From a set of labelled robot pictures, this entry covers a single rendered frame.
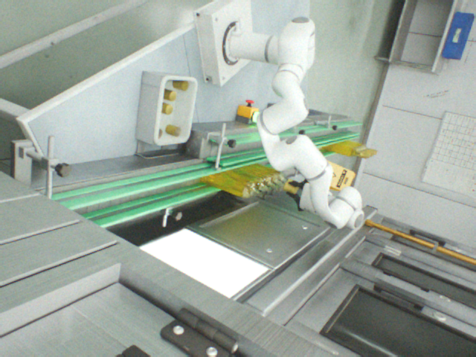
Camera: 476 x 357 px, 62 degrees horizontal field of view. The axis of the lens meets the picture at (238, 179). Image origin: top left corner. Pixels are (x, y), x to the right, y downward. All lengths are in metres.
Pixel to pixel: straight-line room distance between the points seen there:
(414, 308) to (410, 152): 5.99
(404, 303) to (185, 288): 1.02
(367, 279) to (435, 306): 0.21
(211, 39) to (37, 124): 0.65
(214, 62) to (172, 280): 1.17
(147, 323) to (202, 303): 0.05
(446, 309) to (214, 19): 1.16
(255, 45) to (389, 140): 5.95
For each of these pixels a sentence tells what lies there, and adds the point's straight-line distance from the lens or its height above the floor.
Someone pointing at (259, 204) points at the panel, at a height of 1.03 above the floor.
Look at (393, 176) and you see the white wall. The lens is 7.34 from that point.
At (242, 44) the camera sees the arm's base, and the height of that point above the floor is 0.89.
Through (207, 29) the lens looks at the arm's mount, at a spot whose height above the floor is 0.81.
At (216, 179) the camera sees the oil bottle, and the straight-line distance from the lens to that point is 1.44.
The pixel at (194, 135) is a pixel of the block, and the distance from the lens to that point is 1.44.
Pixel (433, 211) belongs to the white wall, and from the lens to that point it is 7.35.
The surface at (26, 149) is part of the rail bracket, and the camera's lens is 0.99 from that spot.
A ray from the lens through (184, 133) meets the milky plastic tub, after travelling 1.43.
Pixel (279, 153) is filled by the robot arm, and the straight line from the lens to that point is 1.18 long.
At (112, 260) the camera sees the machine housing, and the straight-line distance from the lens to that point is 0.43.
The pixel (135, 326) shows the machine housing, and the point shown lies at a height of 1.50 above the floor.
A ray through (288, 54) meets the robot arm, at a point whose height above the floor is 1.13.
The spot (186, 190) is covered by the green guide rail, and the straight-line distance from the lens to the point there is 1.39.
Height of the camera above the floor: 1.69
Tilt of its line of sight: 28 degrees down
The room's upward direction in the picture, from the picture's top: 111 degrees clockwise
